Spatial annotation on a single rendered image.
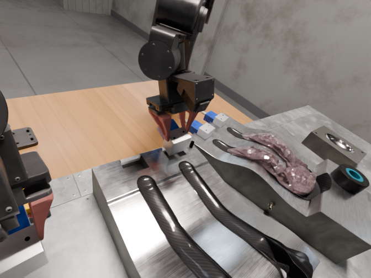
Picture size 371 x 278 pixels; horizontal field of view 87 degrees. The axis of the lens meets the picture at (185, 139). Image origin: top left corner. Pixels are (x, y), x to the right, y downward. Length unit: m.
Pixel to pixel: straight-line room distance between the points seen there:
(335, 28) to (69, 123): 2.47
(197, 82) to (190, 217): 0.26
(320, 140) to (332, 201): 0.42
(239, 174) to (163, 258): 0.31
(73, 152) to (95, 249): 0.26
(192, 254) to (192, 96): 0.26
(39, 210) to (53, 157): 0.35
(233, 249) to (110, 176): 0.27
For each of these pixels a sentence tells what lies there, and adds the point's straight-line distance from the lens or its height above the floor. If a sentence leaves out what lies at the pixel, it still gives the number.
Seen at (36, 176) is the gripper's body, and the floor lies 1.05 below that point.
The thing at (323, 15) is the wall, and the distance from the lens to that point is 2.69.
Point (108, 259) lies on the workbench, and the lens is 0.46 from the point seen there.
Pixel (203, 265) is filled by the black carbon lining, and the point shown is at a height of 0.90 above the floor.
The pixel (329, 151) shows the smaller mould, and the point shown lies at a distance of 1.01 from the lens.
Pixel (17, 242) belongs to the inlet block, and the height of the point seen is 0.96.
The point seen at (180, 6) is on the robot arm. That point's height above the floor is 1.19.
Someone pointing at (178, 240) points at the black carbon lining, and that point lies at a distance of 0.40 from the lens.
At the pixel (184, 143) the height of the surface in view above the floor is 0.94.
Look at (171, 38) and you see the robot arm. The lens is 0.31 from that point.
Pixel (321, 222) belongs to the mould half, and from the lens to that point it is 0.60.
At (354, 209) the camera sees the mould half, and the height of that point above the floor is 0.91.
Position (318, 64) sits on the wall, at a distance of 2.66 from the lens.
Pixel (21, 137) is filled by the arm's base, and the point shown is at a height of 0.81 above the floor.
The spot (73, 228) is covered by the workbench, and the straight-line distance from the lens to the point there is 0.49.
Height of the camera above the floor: 1.24
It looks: 39 degrees down
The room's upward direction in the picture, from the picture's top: 20 degrees clockwise
